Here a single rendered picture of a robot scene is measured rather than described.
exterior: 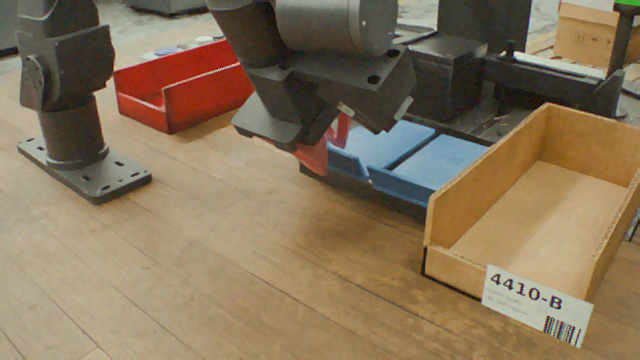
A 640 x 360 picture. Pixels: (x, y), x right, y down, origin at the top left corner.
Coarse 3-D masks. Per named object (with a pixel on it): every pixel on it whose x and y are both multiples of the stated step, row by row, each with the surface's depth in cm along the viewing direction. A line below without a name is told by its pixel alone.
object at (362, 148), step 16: (400, 128) 59; (416, 128) 59; (352, 144) 56; (368, 144) 56; (384, 144) 56; (400, 144) 56; (336, 160) 50; (352, 160) 48; (368, 160) 52; (384, 160) 52; (352, 176) 50; (368, 176) 50
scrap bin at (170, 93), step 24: (192, 48) 76; (216, 48) 79; (120, 72) 68; (144, 72) 71; (168, 72) 74; (192, 72) 77; (216, 72) 66; (240, 72) 69; (120, 96) 68; (144, 96) 72; (168, 96) 61; (192, 96) 64; (216, 96) 67; (240, 96) 71; (144, 120) 66; (168, 120) 63; (192, 120) 66
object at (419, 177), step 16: (432, 144) 56; (448, 144) 56; (464, 144) 56; (416, 160) 52; (432, 160) 52; (464, 160) 52; (384, 176) 46; (400, 176) 44; (416, 176) 50; (432, 176) 50; (448, 176) 50; (384, 192) 48; (400, 192) 46; (416, 192) 45; (432, 192) 43
